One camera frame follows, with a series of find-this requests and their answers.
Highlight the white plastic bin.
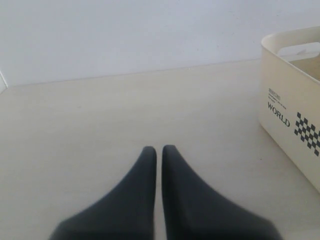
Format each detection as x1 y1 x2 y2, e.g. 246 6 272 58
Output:
258 26 320 190

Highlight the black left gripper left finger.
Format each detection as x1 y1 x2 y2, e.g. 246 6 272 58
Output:
50 146 157 240

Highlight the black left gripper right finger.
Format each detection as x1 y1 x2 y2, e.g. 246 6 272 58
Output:
161 145 278 240

